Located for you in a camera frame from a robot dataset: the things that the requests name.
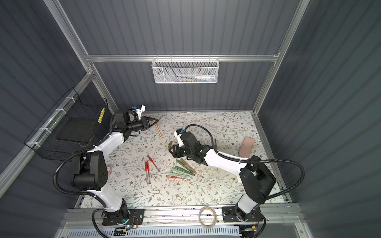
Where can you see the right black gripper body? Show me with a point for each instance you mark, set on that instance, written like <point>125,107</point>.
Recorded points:
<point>180,150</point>

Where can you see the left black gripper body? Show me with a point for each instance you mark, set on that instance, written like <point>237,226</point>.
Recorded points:
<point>145,122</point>

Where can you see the brown pen two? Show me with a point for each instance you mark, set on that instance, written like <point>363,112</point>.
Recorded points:
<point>159,132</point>

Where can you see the brown pen three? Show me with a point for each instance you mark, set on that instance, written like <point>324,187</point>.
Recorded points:
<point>189,167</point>

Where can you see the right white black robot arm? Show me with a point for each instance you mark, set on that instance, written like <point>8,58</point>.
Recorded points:
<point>256,178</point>

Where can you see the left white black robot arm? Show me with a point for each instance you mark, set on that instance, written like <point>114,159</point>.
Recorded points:
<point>90,176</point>

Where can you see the green pen upper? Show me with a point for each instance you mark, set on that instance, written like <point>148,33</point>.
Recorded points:
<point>185,167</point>

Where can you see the green pen lower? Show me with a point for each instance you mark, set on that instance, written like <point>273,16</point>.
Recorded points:
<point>179,175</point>

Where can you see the red pen lower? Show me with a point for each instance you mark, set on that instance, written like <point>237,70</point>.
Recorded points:
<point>174,177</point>

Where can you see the red pen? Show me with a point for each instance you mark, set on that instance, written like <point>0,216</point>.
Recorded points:
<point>174,177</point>
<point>148,172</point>
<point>154,164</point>
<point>145,171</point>

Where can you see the red pen upper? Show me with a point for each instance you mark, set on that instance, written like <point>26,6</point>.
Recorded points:
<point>154,164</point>

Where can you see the red pen left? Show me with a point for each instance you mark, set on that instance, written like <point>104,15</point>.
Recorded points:
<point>145,171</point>

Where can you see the red pen right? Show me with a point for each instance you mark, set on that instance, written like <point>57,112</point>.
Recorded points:
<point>148,172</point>

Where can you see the floral patterned table mat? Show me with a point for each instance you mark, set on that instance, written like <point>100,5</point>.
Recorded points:
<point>210,186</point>

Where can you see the pink eraser block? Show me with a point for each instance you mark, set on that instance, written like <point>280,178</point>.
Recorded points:
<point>246,147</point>

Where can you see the clear tape roll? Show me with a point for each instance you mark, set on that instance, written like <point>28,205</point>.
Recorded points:
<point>207,217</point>

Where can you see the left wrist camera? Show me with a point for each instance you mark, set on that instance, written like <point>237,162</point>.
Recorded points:
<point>139,111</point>

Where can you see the white wire mesh basket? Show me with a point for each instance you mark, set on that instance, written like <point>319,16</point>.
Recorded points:
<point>185,71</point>

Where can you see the black wire basket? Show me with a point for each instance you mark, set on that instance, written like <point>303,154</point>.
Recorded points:
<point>78,123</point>

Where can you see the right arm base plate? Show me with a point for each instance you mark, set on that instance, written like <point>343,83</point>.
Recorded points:
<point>229,215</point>

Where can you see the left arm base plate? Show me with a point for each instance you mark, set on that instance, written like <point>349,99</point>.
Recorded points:
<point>131,217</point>

